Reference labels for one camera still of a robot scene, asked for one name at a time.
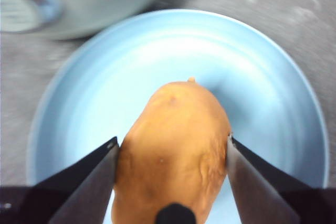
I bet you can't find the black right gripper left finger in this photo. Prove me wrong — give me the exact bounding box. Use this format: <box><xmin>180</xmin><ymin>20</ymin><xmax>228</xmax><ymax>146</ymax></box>
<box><xmin>0</xmin><ymin>136</ymin><xmax>120</xmax><ymax>224</ymax></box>

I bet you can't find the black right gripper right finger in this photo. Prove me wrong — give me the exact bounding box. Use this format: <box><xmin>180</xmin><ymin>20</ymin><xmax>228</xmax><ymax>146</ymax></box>
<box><xmin>226</xmin><ymin>136</ymin><xmax>336</xmax><ymax>224</ymax></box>

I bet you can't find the pale green electric steamer pot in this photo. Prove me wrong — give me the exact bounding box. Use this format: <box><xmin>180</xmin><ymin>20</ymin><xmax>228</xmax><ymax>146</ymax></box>
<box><xmin>0</xmin><ymin>0</ymin><xmax>190</xmax><ymax>41</ymax></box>

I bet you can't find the blue round plate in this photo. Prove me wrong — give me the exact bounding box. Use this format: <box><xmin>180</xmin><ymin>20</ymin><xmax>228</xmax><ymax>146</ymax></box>
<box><xmin>26</xmin><ymin>8</ymin><xmax>330</xmax><ymax>224</ymax></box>

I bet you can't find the brown potato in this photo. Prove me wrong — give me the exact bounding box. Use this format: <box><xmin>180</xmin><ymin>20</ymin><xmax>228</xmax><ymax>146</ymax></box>
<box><xmin>111</xmin><ymin>76</ymin><xmax>232</xmax><ymax>224</ymax></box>

